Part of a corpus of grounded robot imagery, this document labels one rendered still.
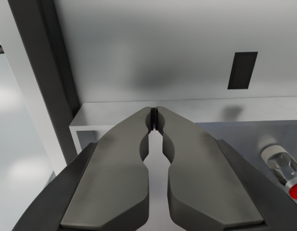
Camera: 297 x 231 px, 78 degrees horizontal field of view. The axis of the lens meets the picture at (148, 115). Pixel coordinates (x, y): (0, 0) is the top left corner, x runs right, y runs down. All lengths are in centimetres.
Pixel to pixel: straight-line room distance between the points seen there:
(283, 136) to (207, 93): 9
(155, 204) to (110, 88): 16
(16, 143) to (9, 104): 33
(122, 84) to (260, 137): 14
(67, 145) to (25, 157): 152
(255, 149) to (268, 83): 7
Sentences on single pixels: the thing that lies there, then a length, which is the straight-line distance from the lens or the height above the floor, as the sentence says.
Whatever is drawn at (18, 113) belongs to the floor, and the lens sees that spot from 145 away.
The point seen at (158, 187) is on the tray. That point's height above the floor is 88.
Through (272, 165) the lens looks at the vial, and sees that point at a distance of 21.
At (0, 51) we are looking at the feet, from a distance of 118.
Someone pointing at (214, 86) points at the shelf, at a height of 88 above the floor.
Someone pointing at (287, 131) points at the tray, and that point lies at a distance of 22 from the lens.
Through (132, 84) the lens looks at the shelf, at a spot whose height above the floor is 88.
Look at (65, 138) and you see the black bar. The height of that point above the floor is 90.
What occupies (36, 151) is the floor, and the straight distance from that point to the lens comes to 161.
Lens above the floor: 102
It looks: 58 degrees down
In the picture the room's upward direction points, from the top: 179 degrees clockwise
